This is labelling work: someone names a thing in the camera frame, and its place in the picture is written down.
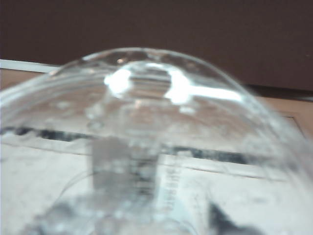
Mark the wide brown desk partition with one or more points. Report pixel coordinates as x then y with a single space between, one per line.
156 24

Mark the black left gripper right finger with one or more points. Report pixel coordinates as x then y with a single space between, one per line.
223 221

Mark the clear cup with faded logo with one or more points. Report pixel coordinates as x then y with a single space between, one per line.
146 110

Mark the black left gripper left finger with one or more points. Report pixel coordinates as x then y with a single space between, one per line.
57 216

